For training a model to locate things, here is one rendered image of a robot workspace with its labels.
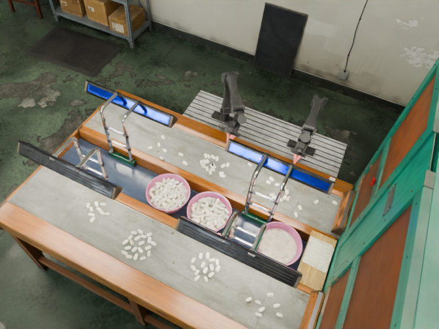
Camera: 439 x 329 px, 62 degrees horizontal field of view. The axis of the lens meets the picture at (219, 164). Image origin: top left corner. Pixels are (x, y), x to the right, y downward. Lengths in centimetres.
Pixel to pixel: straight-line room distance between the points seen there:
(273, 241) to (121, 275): 85
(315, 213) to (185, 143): 96
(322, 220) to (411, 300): 133
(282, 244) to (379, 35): 239
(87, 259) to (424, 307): 159
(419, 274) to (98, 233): 164
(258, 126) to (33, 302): 200
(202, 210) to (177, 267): 38
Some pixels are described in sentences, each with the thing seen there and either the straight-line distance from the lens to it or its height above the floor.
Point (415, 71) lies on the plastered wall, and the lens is 407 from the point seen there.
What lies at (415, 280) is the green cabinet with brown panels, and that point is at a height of 179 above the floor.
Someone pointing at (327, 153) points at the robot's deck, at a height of 66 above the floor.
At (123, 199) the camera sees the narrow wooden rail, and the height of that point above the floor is 76.
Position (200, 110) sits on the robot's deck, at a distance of 283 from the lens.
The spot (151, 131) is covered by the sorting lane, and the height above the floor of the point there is 74.
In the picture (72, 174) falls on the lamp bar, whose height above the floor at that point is 108.
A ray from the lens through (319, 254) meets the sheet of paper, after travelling 216.
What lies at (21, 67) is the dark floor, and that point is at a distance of 457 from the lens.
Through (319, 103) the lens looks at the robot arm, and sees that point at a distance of 243.
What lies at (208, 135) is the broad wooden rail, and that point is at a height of 76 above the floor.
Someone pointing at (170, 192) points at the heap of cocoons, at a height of 73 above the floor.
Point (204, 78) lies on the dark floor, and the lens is 413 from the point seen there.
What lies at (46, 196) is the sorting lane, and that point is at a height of 74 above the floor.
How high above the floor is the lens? 266
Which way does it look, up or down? 53 degrees down
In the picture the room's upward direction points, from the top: 7 degrees clockwise
